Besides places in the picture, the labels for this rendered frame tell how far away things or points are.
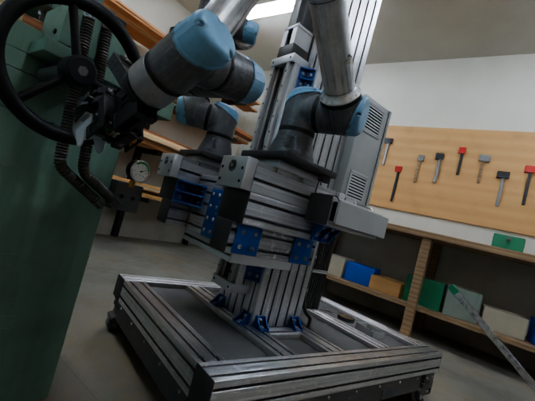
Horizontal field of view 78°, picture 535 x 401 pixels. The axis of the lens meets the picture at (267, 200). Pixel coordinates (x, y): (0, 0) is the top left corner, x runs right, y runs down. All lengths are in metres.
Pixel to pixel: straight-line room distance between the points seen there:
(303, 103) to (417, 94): 3.09
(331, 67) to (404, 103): 3.17
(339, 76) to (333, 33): 0.11
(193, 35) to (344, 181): 1.03
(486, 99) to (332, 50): 3.12
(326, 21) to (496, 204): 2.92
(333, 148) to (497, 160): 2.46
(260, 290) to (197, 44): 0.96
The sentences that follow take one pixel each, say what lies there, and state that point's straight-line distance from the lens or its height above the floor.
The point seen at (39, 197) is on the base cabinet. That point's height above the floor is 0.53.
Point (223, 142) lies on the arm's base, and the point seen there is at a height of 0.89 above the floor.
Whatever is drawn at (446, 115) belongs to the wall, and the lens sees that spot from 3.91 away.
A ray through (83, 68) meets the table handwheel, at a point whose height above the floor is 0.81.
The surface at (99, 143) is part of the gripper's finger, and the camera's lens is 0.69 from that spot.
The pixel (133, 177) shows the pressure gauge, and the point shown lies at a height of 0.64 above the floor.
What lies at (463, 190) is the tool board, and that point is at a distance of 3.63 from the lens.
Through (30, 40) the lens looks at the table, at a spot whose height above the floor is 0.87.
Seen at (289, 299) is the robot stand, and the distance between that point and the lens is 1.38.
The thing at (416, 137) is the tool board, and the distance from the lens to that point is 3.86.
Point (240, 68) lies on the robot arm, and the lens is 0.55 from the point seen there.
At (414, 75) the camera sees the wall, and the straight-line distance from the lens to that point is 4.19.
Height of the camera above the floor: 0.63
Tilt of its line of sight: 3 degrees up
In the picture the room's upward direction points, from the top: 15 degrees clockwise
